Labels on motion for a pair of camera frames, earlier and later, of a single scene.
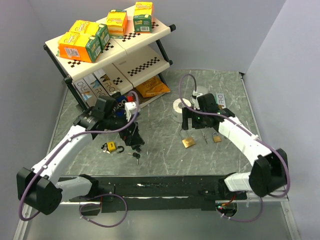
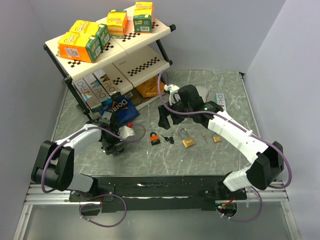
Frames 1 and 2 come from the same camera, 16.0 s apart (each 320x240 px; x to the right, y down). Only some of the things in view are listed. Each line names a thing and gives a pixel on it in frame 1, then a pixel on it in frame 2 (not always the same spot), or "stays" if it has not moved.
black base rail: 160,193 stays
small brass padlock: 217,139 stays
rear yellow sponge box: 100,31 stays
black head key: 135,154 → 170,139
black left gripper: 132,138 → 110,147
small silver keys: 204,137 stays
